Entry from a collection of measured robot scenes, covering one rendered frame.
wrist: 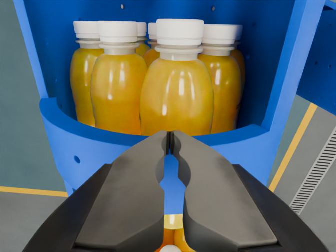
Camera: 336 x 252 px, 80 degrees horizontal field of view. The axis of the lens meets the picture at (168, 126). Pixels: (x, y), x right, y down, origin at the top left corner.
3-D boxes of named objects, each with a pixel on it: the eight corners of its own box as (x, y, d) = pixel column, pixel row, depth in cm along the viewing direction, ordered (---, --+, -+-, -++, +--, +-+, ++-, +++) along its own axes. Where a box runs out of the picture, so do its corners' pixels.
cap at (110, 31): (140, 48, 20) (139, 28, 19) (99, 49, 19) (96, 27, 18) (136, 44, 23) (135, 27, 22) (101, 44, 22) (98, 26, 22)
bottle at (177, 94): (191, 181, 29) (204, 44, 21) (208, 223, 23) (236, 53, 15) (142, 186, 28) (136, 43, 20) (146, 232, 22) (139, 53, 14)
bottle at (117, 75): (159, 195, 27) (159, 48, 19) (105, 204, 26) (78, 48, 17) (150, 163, 33) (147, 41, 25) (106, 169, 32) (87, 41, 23)
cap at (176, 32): (194, 48, 20) (195, 27, 19) (208, 53, 16) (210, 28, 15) (154, 47, 19) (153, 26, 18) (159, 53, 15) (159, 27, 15)
